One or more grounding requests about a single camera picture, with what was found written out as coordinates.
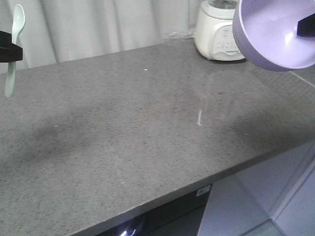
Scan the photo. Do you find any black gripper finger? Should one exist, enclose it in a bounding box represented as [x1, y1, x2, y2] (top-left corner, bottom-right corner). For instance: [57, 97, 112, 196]
[0, 31, 12, 47]
[297, 14, 315, 37]
[0, 45, 23, 62]

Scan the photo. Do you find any mint green plastic spoon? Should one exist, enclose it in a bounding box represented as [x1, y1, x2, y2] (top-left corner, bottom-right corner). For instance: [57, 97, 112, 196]
[5, 4, 26, 98]

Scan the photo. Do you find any lilac plastic bowl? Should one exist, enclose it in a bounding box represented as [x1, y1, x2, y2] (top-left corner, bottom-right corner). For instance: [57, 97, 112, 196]
[232, 0, 315, 72]

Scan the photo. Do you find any white curtain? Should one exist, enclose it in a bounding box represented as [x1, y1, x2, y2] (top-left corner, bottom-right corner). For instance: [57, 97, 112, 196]
[0, 0, 200, 70]

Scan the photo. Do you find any white blender appliance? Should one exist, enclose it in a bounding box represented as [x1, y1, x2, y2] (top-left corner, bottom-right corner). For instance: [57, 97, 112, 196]
[194, 0, 245, 61]

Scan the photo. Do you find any black disinfection cabinet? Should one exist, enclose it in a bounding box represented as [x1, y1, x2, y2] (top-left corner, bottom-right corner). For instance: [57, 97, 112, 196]
[99, 184, 212, 236]

